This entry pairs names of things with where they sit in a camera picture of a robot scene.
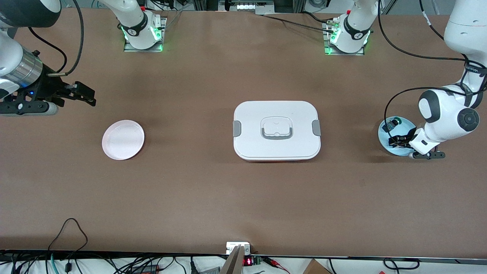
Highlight light blue round plate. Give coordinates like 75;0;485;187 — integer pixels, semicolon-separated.
378;117;419;157

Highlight pink round plate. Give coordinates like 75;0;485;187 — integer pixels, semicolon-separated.
102;120;145;161

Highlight white lunch box grey clips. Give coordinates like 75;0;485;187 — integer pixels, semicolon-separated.
232;100;321;162

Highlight brown cardboard piece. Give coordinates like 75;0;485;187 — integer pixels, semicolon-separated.
302;259;331;274

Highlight silver power strip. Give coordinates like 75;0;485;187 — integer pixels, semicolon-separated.
219;0;274;15

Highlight small white box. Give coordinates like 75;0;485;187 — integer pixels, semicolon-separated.
226;242;251;255

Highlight green button switch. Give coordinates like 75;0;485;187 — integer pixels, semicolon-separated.
382;119;403;132

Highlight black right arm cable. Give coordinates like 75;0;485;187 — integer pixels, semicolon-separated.
27;0;85;76

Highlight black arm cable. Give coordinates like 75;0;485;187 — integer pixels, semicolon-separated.
378;0;487;134
27;0;85;76

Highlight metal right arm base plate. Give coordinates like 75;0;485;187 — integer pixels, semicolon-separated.
123;17;167;53

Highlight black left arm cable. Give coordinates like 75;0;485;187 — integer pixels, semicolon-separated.
378;0;487;134

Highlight thin black cable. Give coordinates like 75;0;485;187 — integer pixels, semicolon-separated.
384;258;420;271

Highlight black looped cable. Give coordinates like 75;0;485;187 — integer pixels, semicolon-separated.
48;218;89;263

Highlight black cable behind table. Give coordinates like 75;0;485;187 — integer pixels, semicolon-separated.
262;11;337;33

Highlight grey wedge bracket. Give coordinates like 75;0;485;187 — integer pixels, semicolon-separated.
220;245;246;274

